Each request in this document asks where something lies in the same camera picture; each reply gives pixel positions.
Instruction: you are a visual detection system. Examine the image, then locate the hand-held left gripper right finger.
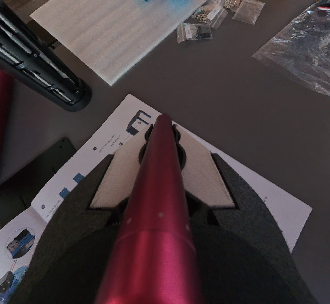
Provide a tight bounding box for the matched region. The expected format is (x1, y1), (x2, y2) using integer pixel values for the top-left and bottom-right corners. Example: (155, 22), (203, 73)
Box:
(171, 124), (235, 209)

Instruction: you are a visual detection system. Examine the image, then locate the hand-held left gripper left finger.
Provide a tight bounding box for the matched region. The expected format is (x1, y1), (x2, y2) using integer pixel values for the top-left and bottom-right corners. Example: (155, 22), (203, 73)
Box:
(90, 125), (155, 209)

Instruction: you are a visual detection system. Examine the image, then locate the magenta metal screwdriver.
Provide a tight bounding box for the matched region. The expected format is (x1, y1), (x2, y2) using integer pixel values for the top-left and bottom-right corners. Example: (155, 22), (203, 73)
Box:
(95, 114), (204, 304)

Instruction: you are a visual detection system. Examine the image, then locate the white instruction booklet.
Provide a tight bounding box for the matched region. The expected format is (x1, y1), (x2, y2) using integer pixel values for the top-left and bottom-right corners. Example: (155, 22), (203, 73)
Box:
(0, 94), (313, 299)

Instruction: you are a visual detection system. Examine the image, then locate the black cylindrical stand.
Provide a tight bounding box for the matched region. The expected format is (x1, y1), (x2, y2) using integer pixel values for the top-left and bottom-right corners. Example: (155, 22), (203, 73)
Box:
(0, 0), (93, 112)

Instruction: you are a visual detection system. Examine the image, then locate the white foam sheet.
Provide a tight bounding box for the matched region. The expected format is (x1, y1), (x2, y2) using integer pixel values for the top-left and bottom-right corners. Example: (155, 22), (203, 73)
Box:
(30, 0), (225, 86)

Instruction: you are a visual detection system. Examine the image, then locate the large clear plastic bag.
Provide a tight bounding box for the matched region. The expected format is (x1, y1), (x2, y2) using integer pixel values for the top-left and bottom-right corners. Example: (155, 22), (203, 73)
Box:
(252, 0), (330, 96)

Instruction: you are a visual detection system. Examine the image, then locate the pile of small parts bags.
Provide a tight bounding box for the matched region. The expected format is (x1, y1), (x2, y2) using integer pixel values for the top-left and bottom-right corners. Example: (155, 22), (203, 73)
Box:
(177, 0), (302, 44)

